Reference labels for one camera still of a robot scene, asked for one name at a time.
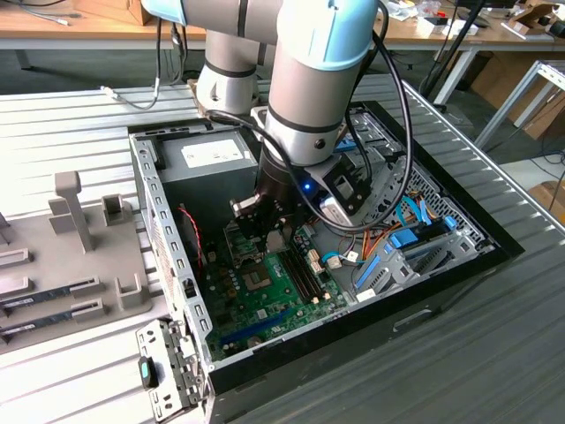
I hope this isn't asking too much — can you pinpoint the flat brown cardboard box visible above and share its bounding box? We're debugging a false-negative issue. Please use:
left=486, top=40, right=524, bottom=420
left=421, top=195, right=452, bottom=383
left=72, top=0, right=172, bottom=27

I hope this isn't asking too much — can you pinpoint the grey metal drive cage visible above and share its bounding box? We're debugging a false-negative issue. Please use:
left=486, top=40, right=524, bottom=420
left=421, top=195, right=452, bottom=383
left=343, top=110, right=401, bottom=214

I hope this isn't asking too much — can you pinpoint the CPU socket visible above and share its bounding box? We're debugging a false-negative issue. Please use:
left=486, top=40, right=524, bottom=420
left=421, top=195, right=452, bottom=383
left=240, top=262, right=274, bottom=292

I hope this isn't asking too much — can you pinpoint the black RAM slot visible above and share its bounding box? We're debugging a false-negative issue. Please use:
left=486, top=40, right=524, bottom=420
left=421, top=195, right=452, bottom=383
left=282, top=251, right=313, bottom=304
left=290, top=249, right=323, bottom=297

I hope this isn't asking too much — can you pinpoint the blue expansion slot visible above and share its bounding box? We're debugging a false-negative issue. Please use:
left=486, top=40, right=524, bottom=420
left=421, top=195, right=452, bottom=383
left=219, top=307, right=293, bottom=349

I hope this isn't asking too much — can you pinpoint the black case fan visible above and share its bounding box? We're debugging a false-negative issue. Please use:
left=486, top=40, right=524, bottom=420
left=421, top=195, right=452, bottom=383
left=176, top=203, right=207, bottom=270

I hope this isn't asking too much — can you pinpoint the small brown cardboard box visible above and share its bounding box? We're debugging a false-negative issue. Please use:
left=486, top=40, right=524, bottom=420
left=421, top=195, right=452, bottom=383
left=527, top=179, right=565, bottom=218

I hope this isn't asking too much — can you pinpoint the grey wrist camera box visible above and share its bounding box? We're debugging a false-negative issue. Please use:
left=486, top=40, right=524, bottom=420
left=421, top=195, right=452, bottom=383
left=307, top=153, right=375, bottom=223

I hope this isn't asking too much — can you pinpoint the coloured power wire bundle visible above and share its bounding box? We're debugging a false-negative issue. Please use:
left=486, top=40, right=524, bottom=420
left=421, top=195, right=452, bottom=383
left=304, top=219, right=398, bottom=266

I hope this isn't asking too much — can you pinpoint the green motherboard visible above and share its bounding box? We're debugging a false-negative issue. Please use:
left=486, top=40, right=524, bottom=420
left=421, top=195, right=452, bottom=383
left=200, top=215, right=350, bottom=361

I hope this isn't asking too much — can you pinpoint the grey disk bay cage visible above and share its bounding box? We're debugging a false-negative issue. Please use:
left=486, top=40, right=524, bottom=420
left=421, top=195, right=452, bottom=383
left=351, top=218, right=498, bottom=306

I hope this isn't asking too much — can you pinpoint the grey power supply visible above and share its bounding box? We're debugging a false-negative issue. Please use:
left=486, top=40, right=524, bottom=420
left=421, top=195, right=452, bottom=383
left=154, top=129, right=261, bottom=224

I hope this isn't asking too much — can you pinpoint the square brown base plate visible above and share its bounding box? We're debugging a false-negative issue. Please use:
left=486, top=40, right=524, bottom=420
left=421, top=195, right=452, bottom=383
left=187, top=78, right=213, bottom=119

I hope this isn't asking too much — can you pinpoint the green RAM stick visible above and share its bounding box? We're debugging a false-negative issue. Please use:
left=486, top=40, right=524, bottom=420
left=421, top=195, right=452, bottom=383
left=0, top=282, right=74, bottom=311
left=0, top=307, right=75, bottom=342

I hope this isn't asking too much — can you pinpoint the light blue data wire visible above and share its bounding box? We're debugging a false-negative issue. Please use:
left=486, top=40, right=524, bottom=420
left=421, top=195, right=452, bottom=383
left=394, top=193, right=433, bottom=231

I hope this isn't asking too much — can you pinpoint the grey parts rack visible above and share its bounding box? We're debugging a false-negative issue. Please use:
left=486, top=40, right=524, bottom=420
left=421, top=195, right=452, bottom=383
left=0, top=170, right=172, bottom=354

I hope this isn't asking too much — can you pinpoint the open cardboard box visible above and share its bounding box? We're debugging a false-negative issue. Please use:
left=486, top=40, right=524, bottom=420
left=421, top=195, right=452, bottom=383
left=507, top=0, right=560, bottom=35

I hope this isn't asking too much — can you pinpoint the large brown cardboard box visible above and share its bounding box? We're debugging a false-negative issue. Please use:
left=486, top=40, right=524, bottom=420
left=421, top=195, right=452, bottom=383
left=470, top=51, right=565, bottom=141

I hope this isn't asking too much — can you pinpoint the grey loose cable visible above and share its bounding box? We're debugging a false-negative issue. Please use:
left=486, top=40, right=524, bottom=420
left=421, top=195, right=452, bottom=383
left=99, top=17, right=187, bottom=112

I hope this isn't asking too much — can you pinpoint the blue plastic drive bracket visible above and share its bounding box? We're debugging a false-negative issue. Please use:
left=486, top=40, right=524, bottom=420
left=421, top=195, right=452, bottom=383
left=334, top=134, right=357, bottom=155

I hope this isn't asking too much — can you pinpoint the blue plastic disk carrier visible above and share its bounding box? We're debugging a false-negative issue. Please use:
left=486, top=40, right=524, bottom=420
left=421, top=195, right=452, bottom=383
left=388, top=228, right=419, bottom=252
left=354, top=254, right=382, bottom=290

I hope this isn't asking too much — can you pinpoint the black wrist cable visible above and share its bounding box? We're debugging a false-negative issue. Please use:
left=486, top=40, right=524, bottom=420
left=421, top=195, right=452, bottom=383
left=204, top=0, right=415, bottom=234

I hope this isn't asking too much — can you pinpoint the black open PC case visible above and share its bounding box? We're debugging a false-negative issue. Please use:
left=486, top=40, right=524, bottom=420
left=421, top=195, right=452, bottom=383
left=126, top=100, right=527, bottom=424

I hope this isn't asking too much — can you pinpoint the small white box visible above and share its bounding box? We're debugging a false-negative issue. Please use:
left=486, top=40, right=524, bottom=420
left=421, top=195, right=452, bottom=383
left=417, top=15, right=481, bottom=37

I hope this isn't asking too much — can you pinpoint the red black fan wire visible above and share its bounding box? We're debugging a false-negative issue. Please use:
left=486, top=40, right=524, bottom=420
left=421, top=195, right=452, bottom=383
left=177, top=205, right=206, bottom=269

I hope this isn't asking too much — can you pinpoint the blue wire white plug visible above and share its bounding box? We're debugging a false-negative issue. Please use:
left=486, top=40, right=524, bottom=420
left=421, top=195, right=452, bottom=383
left=320, top=249, right=354, bottom=271

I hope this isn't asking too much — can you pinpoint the aluminium profile frame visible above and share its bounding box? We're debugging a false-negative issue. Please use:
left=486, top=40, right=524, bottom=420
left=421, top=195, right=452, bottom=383
left=473, top=58, right=565, bottom=151

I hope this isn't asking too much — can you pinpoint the small silver wrist camera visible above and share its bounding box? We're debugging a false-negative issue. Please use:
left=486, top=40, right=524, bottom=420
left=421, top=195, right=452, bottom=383
left=228, top=193, right=262, bottom=218

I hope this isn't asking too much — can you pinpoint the black latch blue stripe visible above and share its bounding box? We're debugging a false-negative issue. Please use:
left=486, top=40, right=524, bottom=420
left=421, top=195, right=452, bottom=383
left=137, top=356, right=160, bottom=390

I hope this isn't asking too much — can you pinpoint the metal socket cover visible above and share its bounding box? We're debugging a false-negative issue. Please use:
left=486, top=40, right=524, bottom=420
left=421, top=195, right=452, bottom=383
left=222, top=222, right=266, bottom=267

